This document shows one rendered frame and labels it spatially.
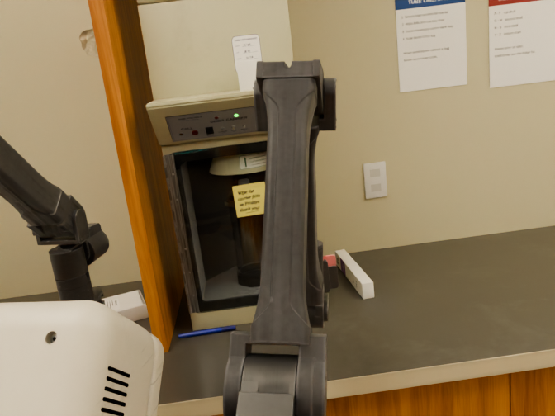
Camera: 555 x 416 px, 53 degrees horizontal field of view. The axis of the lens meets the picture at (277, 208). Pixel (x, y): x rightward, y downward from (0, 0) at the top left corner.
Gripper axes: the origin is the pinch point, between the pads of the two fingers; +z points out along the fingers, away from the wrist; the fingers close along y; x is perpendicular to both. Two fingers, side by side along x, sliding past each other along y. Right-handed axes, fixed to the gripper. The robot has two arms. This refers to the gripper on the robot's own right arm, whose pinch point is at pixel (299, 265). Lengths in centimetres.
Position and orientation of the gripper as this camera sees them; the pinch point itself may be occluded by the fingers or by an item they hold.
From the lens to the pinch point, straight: 119.0
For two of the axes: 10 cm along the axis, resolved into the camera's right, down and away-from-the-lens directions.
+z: -0.5, -2.1, 9.8
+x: 1.1, 9.7, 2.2
